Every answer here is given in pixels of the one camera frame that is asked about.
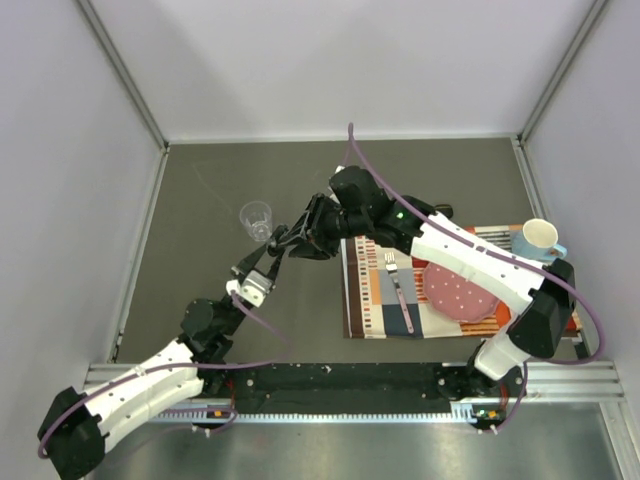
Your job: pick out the pink dotted plate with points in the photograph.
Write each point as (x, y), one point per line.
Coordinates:
(455, 297)

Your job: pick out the black oval earbud case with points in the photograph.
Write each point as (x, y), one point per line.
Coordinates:
(445, 209)

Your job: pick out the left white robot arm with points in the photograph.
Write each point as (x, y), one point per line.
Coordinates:
(80, 428)

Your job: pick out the light blue mug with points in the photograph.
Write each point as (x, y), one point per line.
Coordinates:
(538, 240)

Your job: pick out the aluminium frame profile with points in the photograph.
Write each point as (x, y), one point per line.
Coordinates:
(486, 408)

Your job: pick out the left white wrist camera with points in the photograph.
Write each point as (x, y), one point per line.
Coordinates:
(253, 288)

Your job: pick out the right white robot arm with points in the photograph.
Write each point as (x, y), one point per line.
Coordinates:
(541, 296)

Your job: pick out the pink handled fork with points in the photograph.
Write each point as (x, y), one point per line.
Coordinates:
(392, 271)

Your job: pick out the colourful patterned placemat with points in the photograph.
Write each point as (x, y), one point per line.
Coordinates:
(372, 310)

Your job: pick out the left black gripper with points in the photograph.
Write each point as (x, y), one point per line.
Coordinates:
(249, 264)

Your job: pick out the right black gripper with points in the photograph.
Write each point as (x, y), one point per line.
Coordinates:
(320, 246)

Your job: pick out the clear plastic cup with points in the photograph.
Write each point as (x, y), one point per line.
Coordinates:
(256, 218)

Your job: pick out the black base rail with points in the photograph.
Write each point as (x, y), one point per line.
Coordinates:
(342, 388)

